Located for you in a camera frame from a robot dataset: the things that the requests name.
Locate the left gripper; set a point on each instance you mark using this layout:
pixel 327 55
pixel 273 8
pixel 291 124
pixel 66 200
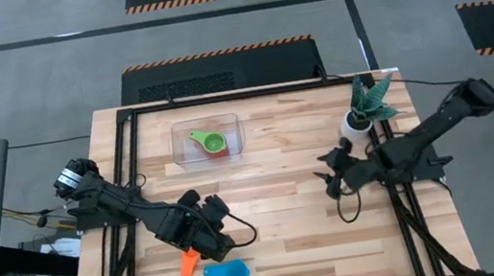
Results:
pixel 208 240

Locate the light blue measuring cup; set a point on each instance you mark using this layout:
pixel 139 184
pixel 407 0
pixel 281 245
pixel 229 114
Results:
pixel 232 273

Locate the orange measuring cup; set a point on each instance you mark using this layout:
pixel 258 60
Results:
pixel 189 264

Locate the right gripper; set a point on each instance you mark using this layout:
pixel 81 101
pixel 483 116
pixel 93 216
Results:
pixel 346 172

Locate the red measuring cup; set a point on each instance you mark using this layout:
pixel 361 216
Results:
pixel 222 153

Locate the green snake plant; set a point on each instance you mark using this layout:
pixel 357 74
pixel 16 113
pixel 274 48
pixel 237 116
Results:
pixel 370 103

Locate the white plant pot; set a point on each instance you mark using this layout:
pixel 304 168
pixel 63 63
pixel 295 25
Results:
pixel 348 132

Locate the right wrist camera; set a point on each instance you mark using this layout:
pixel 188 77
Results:
pixel 345 142

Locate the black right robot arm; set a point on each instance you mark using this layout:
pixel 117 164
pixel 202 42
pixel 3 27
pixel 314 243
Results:
pixel 421 137

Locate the green measuring cup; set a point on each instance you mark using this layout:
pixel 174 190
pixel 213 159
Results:
pixel 214 142

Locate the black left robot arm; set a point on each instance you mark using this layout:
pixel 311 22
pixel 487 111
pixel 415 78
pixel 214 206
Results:
pixel 109 193

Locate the clear plastic basket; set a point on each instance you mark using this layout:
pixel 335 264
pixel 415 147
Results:
pixel 187 158

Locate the black aluminium table frame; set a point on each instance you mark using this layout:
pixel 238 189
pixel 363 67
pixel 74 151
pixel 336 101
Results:
pixel 269 91

